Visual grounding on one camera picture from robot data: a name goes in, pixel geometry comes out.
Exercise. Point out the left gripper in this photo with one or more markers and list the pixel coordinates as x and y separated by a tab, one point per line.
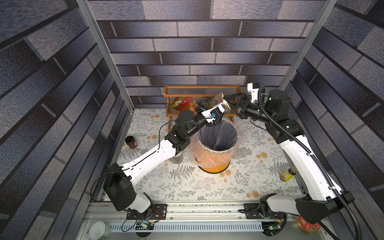
199	110

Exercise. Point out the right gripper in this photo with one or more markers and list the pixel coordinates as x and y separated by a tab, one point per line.
243	103

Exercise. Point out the green jar lid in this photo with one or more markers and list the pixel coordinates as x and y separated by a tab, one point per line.
225	102

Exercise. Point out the glass tea jar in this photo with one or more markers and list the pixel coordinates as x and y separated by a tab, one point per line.
214	103

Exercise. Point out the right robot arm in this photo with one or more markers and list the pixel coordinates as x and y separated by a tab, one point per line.
323	196

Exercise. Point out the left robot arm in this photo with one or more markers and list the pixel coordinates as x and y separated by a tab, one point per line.
120	180

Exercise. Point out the colourful candy bag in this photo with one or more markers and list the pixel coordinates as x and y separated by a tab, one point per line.
185	103

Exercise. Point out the orange trash bin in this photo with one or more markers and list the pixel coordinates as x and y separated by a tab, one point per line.
217	165

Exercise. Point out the clear plastic bin liner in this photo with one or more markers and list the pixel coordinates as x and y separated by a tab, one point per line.
214	144

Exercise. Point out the wooden two-tier shelf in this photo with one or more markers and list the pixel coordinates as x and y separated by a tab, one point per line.
171	92

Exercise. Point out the floral table mat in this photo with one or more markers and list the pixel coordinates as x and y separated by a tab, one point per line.
254	171

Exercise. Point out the dark red small jar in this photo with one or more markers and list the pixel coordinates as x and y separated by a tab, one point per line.
131	142

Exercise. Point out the yellow oil bottle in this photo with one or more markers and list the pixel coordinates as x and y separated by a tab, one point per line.
286	176

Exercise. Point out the red round tin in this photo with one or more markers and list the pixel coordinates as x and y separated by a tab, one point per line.
306	227

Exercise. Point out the white lidded jar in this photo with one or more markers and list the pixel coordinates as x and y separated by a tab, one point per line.
99	231

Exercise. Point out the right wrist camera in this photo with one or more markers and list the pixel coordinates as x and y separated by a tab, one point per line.
253	89

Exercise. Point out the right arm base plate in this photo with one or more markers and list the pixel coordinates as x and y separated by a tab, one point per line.
252	212

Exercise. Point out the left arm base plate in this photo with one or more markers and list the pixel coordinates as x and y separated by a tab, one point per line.
156	212

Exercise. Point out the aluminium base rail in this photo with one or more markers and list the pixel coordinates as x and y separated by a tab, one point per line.
201	220

